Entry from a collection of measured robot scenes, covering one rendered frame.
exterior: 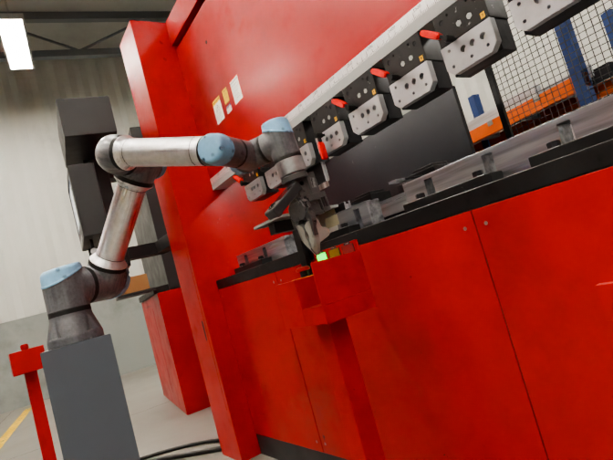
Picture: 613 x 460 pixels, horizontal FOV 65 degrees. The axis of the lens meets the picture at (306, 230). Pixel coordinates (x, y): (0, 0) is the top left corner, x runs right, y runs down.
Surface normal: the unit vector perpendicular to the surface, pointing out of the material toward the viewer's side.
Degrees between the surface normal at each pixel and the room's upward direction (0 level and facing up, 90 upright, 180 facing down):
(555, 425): 90
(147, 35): 90
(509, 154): 90
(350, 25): 90
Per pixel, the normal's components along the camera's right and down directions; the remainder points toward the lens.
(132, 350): 0.40, -0.19
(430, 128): -0.80, 0.17
